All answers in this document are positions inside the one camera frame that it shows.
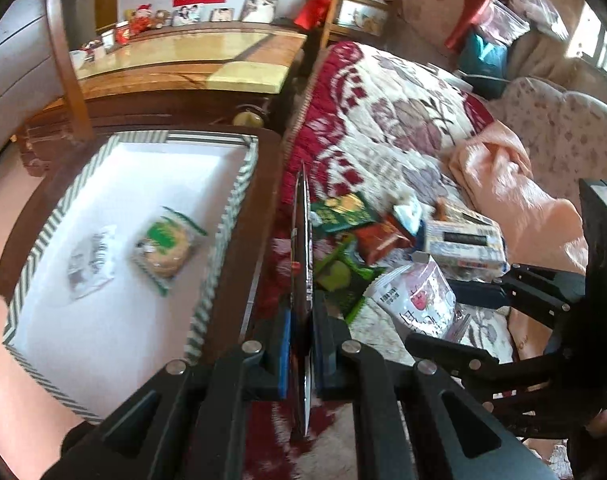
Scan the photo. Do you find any red and white floral blanket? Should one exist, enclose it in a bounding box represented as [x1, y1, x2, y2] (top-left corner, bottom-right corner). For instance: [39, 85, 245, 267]
[248, 40, 517, 480]

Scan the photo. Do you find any dark snack packet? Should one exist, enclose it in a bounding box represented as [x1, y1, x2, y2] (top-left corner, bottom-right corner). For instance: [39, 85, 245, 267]
[288, 160, 317, 441]

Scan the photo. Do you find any red and white figurine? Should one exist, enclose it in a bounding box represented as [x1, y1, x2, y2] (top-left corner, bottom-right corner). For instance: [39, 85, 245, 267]
[126, 4, 156, 36]

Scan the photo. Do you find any marble-topped wooden cabinet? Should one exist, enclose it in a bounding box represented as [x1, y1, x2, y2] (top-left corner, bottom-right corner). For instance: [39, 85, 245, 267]
[13, 27, 309, 136]

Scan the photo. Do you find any green cracker packet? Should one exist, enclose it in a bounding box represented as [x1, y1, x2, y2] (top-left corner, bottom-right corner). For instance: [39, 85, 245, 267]
[311, 192, 377, 233]

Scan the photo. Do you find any green striped storage box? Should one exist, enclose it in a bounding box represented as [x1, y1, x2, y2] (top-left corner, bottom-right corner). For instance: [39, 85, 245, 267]
[2, 130, 260, 423]

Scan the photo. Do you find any wooden chair back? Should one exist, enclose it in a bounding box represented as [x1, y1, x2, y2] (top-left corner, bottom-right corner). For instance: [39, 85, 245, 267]
[44, 0, 96, 142]

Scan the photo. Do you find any large framed photo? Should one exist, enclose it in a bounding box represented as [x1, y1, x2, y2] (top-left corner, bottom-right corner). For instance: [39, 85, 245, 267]
[240, 0, 280, 24]

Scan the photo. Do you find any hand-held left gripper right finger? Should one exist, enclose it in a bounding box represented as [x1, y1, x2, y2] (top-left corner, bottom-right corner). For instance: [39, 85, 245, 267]
[311, 292, 559, 480]

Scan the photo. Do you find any red cloth bag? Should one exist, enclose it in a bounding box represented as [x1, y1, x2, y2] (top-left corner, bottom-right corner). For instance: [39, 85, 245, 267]
[293, 0, 331, 31]

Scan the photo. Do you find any teal bag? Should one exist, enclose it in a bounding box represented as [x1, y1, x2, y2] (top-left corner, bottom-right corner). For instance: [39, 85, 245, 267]
[456, 32, 509, 100]

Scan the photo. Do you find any white and pink snack bag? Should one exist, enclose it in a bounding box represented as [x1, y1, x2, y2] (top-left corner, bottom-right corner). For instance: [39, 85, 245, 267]
[366, 255, 471, 343]

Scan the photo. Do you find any orange and white snack pack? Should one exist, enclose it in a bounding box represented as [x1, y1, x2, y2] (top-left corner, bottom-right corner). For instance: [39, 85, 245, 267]
[423, 200, 509, 273]

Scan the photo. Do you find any dark wooden side table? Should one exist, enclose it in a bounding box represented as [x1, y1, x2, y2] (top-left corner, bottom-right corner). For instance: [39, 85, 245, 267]
[0, 125, 285, 480]

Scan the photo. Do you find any floral sofa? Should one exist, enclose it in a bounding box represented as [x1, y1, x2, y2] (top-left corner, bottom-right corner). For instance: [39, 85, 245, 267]
[483, 25, 607, 273]

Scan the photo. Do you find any bright green snack packet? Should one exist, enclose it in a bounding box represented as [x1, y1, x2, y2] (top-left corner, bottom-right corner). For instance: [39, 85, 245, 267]
[313, 237, 387, 326]

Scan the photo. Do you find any clear plastic bag with clothes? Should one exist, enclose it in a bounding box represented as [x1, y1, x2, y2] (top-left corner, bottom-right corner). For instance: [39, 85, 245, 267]
[508, 0, 569, 42]
[476, 0, 531, 47]

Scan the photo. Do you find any white and blue snack wrapper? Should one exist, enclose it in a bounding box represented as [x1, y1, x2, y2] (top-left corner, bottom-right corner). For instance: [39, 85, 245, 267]
[392, 195, 427, 237]

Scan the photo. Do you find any white snack packet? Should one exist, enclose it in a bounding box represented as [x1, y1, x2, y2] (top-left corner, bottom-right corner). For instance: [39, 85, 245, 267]
[67, 225, 116, 301]

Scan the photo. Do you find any brass round knob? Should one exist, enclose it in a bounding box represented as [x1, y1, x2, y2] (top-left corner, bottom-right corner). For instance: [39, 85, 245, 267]
[232, 109, 265, 128]

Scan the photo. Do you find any round cookie packet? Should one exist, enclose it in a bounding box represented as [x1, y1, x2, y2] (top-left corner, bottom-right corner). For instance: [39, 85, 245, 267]
[130, 206, 208, 297]

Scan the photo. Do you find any wooden shelf rack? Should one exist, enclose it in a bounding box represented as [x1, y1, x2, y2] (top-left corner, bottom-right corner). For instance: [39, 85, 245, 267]
[321, 0, 399, 48]

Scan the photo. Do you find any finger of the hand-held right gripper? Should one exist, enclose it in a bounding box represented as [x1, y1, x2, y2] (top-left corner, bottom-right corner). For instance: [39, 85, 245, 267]
[405, 332, 559, 411]
[451, 262, 587, 333]

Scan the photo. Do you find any red-brown snack packet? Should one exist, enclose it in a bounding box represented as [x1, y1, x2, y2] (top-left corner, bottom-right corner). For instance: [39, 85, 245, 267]
[356, 215, 419, 264]

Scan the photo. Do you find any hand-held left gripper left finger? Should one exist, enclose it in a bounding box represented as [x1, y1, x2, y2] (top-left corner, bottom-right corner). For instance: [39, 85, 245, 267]
[43, 305, 292, 480]

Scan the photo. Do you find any printed box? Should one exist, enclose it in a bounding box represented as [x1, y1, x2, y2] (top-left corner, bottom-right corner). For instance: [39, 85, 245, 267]
[336, 0, 389, 36]

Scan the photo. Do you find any peach cloth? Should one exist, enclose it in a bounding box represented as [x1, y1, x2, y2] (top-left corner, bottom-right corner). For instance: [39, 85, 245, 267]
[448, 120, 591, 368]

